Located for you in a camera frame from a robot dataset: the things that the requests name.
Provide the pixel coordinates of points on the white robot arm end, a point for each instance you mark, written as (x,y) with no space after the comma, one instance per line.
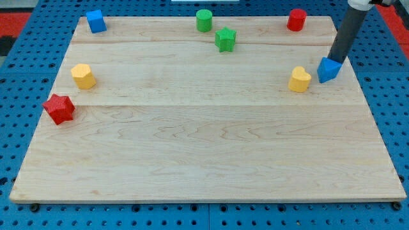
(363,5)

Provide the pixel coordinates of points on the light wooden board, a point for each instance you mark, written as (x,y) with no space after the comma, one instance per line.
(173,120)

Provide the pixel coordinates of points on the green star block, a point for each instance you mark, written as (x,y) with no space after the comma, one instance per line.
(225,39)

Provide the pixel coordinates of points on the red star block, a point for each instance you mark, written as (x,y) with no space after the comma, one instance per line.
(59,108)

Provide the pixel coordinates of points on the green cylinder block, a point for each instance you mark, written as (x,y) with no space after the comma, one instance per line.
(204,20)

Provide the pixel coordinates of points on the yellow heart block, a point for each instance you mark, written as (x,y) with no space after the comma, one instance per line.
(299,80)

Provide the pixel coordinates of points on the yellow hexagon block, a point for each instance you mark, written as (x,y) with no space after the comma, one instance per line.
(83,76)

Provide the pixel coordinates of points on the blue triangle block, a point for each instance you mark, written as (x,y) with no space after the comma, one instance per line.
(328,69)

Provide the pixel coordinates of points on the red cylinder block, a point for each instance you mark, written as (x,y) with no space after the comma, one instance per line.
(296,19)

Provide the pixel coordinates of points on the blue cube block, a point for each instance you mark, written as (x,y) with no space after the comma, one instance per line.
(96,21)

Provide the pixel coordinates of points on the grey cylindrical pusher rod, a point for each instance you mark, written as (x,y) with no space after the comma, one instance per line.
(346,34)

